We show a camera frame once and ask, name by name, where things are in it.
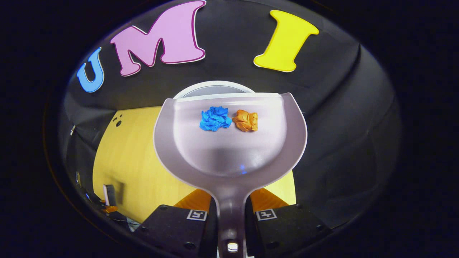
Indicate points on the pink dustpan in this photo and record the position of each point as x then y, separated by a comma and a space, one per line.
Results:
229, 154

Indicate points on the white cloth clip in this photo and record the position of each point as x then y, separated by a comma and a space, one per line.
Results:
72, 129

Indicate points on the orange paper ball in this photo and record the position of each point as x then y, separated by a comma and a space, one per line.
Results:
245, 121

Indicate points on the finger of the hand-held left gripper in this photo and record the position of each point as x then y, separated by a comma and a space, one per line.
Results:
109, 209

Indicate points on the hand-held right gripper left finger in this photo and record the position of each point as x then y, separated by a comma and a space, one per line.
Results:
213, 233

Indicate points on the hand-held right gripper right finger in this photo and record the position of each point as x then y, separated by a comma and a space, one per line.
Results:
250, 231

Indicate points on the blue paper ball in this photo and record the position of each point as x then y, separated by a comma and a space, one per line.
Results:
215, 119

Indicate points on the white ribbed garbage bin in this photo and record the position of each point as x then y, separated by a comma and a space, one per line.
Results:
215, 87

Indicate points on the small pink broom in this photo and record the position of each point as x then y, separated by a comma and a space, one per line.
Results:
109, 195

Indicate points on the yellow wooden desktop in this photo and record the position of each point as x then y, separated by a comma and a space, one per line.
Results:
129, 161

